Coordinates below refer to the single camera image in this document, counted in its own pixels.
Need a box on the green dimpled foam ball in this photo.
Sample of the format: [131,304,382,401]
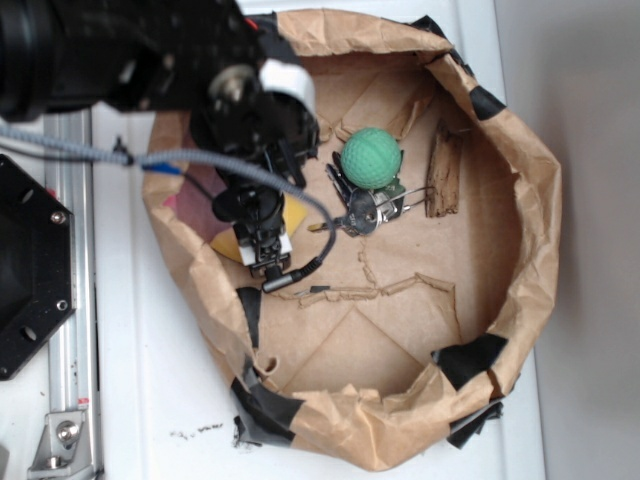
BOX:
[340,127,402,190]

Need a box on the metal corner bracket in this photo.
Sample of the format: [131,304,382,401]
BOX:
[27,410,93,479]

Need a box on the silver key bunch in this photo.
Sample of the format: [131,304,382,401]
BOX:
[326,164,427,237]

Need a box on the brown bark wood piece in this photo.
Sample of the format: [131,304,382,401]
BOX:
[426,120,463,218]

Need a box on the yellow green sponge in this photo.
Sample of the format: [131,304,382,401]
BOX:
[210,194,307,266]

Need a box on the aluminium extrusion rail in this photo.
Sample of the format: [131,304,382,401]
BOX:
[27,112,104,480]

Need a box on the grey braided cable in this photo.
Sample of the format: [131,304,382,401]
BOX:
[0,123,337,294]

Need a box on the black octagonal mount plate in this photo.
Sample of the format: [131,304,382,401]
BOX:
[1,155,74,381]

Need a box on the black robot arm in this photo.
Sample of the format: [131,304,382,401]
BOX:
[1,1,323,292]

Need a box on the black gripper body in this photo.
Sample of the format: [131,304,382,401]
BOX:
[190,58,320,293]

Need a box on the brown paper bag tray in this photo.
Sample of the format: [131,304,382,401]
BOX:
[142,9,562,471]

